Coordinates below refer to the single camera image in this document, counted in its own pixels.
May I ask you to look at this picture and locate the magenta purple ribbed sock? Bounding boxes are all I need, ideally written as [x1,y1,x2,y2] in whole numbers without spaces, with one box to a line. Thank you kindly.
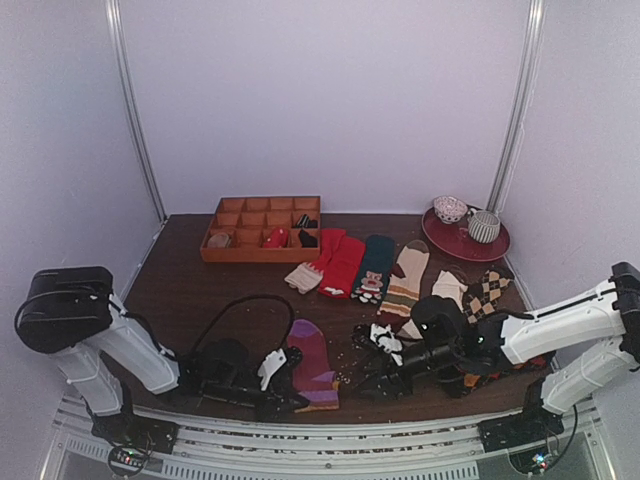
[287,319,340,413]

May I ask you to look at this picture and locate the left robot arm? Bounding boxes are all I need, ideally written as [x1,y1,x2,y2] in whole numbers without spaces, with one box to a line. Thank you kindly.
[14,266,309,444]

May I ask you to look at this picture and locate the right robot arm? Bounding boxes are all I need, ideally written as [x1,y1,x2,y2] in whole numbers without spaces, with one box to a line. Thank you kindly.
[353,262,639,442]

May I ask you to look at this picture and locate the argyle black orange sock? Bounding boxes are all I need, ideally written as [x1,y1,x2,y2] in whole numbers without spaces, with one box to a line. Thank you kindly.
[436,351,556,399]

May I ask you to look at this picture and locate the green reindeer sock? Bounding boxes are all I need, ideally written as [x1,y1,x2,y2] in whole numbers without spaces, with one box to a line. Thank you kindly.
[350,235,395,305]

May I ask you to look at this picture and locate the cream brown short sock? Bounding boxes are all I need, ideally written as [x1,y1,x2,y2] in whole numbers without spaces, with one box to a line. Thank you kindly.
[431,270,468,310]

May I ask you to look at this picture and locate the cream striped sock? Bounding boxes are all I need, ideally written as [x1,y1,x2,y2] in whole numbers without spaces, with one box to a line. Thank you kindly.
[376,240,430,332]

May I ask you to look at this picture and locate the argyle beige brown sock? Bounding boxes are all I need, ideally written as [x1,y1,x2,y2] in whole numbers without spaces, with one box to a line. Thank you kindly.
[462,267,514,324]

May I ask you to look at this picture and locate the cream red-trim sock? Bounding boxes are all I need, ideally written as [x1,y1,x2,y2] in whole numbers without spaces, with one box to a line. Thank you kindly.
[284,262,323,295]

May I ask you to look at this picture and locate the red long sock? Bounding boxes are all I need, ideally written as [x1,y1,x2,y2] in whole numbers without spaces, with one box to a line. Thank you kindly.
[318,236,365,298]

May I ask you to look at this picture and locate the red round tray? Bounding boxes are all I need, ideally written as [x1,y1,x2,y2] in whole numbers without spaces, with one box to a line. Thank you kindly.
[422,207,511,263]

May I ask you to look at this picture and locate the black rolled sock in tray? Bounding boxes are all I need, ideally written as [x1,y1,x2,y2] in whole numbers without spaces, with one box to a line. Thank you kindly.
[298,229,319,248]

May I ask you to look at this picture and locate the red rolled sock in tray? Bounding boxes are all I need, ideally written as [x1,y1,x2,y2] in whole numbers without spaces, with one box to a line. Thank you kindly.
[262,227,289,249]

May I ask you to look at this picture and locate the wooden divided organizer tray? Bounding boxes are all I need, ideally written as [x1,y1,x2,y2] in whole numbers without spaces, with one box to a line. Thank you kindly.
[200,196,321,264]

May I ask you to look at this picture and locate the beige sock in tray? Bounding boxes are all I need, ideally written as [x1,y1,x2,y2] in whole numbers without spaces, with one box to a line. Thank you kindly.
[207,231,232,248]

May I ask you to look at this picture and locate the black striped sock in tray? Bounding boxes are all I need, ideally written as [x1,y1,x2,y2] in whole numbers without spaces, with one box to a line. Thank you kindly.
[293,214,319,229]

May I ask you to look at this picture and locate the striped grey cup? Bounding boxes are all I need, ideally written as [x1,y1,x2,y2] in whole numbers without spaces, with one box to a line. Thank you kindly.
[468,208,501,244]

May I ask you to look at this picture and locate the patterned white red bowl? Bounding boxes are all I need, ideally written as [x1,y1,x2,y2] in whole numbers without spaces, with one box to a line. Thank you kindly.
[433,195,468,224]

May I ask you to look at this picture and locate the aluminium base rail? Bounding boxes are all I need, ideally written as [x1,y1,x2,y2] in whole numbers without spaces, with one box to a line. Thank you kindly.
[36,394,622,479]

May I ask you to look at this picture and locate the black cable loop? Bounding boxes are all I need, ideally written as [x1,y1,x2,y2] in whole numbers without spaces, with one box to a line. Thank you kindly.
[192,294,295,361]

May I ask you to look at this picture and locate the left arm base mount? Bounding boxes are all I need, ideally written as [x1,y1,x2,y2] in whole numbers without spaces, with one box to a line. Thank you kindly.
[91,414,179,454]

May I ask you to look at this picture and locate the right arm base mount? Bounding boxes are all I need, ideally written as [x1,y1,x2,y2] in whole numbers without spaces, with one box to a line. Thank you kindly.
[477,407,564,453]

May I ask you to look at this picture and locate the right aluminium frame post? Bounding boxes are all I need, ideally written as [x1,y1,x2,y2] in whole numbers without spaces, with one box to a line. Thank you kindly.
[487,0,546,215]

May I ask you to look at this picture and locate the aluminium frame post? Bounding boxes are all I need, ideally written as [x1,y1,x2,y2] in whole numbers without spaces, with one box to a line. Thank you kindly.
[487,0,546,215]
[104,0,168,224]

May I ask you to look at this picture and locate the left aluminium frame post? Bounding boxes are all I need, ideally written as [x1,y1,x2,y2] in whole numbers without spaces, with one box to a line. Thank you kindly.
[104,0,168,224]

